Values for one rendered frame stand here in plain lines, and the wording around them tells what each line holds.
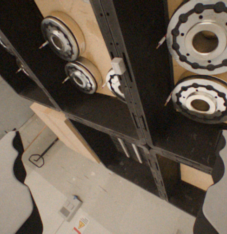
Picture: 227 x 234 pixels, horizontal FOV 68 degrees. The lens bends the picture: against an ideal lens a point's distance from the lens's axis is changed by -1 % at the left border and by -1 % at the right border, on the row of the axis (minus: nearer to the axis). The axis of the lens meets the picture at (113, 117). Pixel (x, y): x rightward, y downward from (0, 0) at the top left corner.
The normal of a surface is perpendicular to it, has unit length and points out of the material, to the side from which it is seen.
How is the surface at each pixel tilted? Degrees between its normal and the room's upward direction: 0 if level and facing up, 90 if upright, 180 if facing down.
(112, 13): 0
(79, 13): 0
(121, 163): 90
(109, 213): 90
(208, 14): 0
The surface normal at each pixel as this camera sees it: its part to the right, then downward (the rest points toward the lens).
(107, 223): -0.23, -0.62
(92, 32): -0.55, 0.73
